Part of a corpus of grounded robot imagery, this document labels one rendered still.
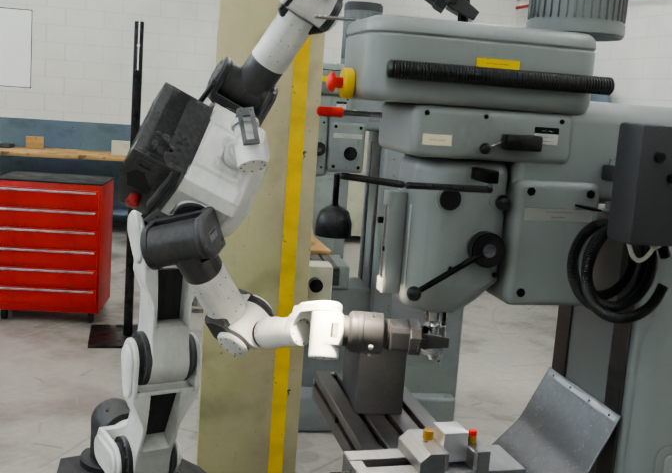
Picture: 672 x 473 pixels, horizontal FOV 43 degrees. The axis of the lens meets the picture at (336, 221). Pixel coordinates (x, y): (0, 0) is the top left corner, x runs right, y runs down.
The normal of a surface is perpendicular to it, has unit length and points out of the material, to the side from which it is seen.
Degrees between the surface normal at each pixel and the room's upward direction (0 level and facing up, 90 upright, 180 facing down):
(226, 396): 90
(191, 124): 59
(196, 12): 90
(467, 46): 90
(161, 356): 81
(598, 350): 90
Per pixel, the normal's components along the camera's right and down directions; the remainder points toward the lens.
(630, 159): -0.97, -0.04
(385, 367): 0.14, 0.15
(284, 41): 0.04, 0.51
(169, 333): 0.51, 0.25
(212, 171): 0.48, -0.37
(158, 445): 0.31, -0.80
